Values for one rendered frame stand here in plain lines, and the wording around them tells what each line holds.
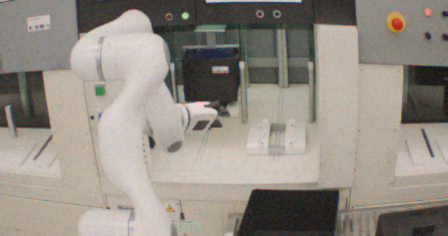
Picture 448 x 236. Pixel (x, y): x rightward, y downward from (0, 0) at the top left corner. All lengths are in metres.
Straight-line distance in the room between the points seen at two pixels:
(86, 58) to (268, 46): 1.57
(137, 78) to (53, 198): 1.11
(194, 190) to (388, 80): 0.75
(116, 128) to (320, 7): 0.78
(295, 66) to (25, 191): 1.39
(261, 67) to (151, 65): 1.57
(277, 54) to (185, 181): 0.95
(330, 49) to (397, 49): 0.24
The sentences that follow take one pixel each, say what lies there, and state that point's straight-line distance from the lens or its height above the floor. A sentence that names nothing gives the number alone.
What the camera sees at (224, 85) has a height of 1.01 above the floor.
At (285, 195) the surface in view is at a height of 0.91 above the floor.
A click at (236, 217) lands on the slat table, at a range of 1.94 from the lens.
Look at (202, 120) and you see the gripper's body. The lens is 1.71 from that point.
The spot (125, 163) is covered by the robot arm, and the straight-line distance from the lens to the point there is 1.18.
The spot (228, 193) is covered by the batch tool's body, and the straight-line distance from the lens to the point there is 1.95.
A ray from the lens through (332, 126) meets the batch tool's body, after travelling 1.76.
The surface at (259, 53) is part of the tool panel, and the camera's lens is 2.68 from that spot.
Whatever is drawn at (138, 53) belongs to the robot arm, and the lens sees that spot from 1.17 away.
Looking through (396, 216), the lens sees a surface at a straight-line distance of 1.74.
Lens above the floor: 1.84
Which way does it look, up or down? 23 degrees down
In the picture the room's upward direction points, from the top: 3 degrees counter-clockwise
